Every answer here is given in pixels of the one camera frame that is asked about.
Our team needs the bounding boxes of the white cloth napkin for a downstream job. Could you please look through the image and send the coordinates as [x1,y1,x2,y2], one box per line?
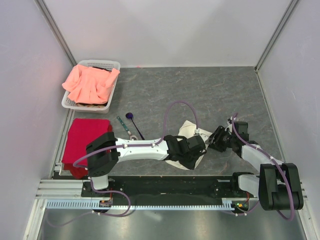
[165,120,213,171]

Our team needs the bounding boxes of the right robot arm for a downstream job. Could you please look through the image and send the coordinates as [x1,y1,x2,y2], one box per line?
[206,121,304,211]

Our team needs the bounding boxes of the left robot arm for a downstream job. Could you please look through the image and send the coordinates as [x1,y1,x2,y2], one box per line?
[86,132,209,197]

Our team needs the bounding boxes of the red folded cloth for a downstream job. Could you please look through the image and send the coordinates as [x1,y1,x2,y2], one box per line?
[61,118,113,180]

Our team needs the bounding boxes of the salmon pink cloth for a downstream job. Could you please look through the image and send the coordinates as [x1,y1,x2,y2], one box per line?
[62,64,120,105]

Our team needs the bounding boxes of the white plastic basket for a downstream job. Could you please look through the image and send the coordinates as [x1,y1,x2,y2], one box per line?
[61,59,121,114]

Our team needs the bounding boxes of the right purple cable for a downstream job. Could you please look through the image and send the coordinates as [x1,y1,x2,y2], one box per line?
[231,112,296,222]

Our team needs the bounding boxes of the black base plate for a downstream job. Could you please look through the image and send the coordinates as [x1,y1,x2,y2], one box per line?
[81,175,260,201]

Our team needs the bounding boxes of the green handled metal spoon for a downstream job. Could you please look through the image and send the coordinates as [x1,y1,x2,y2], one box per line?
[116,116,138,140]

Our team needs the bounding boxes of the purple handled spoon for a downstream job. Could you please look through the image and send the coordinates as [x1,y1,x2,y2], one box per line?
[125,112,145,140]

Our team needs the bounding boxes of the slotted cable duct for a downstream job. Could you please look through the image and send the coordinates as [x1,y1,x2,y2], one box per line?
[46,199,235,211]

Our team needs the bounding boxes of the right aluminium frame post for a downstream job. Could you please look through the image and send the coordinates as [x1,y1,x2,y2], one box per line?
[254,0,300,73]

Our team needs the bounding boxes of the aluminium frame post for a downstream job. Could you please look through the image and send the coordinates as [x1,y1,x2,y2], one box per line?
[254,0,300,73]
[34,0,77,66]

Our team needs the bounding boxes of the left aluminium frame post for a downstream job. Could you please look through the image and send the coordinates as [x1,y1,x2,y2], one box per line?
[34,0,77,66]

